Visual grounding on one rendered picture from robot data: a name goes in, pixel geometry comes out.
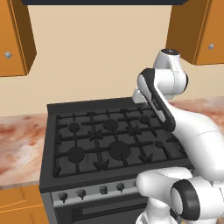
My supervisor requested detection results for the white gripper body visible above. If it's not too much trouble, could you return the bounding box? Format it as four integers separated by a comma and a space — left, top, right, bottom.
132, 88, 149, 105

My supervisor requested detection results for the black oven door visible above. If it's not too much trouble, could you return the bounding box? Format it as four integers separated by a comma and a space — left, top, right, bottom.
53, 194, 151, 224

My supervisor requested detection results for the black gas stove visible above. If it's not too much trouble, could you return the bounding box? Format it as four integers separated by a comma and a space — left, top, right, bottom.
38, 96, 196, 224

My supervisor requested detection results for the dark range hood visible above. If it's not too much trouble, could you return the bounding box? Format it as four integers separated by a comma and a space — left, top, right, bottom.
20, 0, 188, 6

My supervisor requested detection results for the orange wooden drawer front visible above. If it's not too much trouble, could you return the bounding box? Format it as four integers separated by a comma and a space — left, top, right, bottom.
0, 185, 46, 214

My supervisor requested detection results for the orange base cupboard door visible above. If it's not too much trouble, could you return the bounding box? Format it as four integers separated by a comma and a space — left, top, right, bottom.
0, 204, 50, 224

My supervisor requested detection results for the orange wooden wall cupboard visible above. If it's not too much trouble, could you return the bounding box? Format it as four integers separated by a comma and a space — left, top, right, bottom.
0, 0, 38, 78
164, 0, 224, 67

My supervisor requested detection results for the black oven door handle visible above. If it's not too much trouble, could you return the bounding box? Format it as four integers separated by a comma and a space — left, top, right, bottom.
71, 202, 149, 222

